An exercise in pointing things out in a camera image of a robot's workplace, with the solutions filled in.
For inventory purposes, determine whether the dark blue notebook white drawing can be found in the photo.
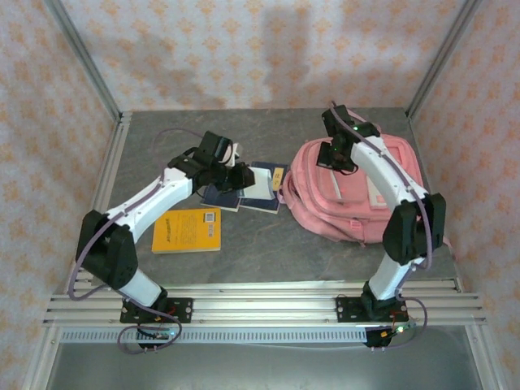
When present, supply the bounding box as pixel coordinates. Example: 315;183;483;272
237;161;290;215

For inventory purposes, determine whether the dark blue notebook yellow label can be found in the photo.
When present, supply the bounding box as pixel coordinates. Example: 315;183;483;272
199;184;241;212

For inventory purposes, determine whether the yellow book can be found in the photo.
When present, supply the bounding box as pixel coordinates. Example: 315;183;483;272
151;207;223;255

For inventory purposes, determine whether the pink backpack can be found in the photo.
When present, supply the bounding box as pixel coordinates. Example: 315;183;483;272
278;135;457;261

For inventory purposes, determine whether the green circuit board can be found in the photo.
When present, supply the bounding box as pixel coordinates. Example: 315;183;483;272
379;323;418;339
137;327;180;341

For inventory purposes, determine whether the grey metal shelf sheet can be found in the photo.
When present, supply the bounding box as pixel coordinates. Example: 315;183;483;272
42;327;495;390

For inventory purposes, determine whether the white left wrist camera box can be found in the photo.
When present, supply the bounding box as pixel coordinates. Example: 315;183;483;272
221;141;245;168

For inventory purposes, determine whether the aluminium side rail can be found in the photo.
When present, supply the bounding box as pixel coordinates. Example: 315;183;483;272
64;111;133;293

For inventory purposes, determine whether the aluminium rail beam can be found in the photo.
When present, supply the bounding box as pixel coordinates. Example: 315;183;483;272
42;278;488;328

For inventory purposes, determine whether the aluminium frame post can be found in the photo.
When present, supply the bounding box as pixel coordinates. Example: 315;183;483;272
405;0;483;119
42;0;123;123

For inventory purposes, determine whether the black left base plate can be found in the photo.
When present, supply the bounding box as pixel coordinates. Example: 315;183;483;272
120;297;194;325

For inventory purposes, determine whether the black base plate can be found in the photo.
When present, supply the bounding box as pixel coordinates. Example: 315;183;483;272
336;295;410;325
120;297;194;325

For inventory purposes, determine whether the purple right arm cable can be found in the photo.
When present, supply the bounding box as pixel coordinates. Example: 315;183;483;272
329;101;432;351

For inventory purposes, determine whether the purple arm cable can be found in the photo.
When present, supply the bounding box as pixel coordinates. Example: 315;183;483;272
67;128;204;355
329;101;432;351

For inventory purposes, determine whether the white slotted cable duct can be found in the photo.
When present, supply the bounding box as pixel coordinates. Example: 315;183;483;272
60;327;369;345

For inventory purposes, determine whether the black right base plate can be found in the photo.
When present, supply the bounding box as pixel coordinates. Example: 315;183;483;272
336;295;410;325

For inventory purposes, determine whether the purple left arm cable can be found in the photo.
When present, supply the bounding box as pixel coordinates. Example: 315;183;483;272
67;128;204;355

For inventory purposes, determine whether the black duct bracket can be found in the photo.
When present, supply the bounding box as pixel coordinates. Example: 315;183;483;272
362;326;394;351

